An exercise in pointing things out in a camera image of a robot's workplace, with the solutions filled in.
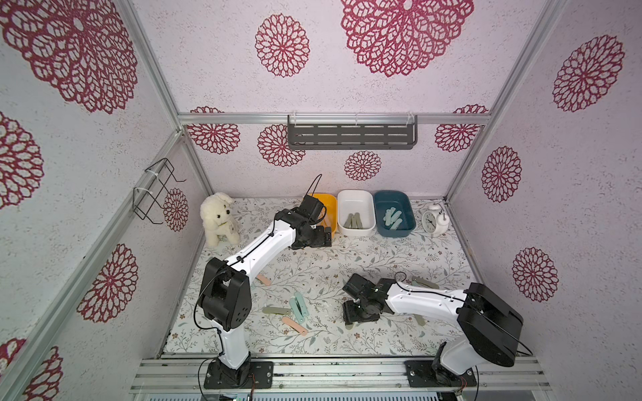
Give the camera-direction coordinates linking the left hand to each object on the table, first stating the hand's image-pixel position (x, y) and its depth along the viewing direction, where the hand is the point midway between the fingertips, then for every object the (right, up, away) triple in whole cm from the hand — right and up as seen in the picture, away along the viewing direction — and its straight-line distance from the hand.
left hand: (317, 242), depth 88 cm
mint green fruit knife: (+34, +12, +26) cm, 44 cm away
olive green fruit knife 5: (+41, -15, +5) cm, 44 cm away
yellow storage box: (+6, +16, +28) cm, 32 cm away
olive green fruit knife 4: (-14, -23, -1) cm, 27 cm away
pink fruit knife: (-8, -28, -4) cm, 29 cm away
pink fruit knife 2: (-20, -14, +6) cm, 26 cm away
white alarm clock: (+47, +8, +13) cm, 49 cm away
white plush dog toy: (-37, +12, +3) cm, 39 cm away
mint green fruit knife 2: (+35, +10, +25) cm, 44 cm away
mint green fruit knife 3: (+35, +6, +22) cm, 41 cm away
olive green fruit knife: (+18, +8, +25) cm, 32 cm away
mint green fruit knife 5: (-7, -23, 0) cm, 24 cm away
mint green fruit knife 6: (-6, -21, 0) cm, 22 cm away
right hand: (+10, -25, -3) cm, 27 cm away
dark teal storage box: (+38, +18, +29) cm, 51 cm away
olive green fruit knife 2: (+14, +7, +24) cm, 29 cm away
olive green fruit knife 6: (+10, -27, -5) cm, 30 cm away
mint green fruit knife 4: (+35, +10, +25) cm, 45 cm away
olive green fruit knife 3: (+16, +7, +22) cm, 28 cm away
